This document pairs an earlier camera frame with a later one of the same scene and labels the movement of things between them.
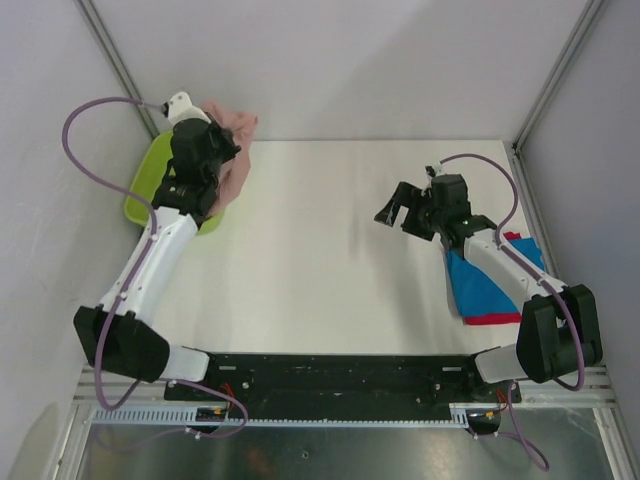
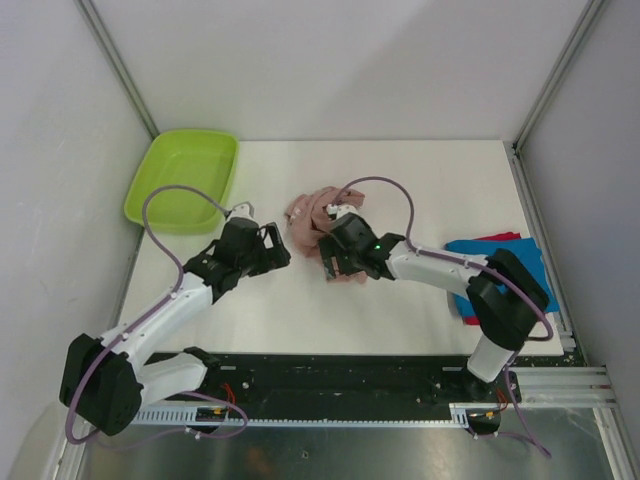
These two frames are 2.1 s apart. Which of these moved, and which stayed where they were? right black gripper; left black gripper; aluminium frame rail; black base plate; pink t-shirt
Moved: pink t-shirt; right black gripper; left black gripper
Stayed: aluminium frame rail; black base plate
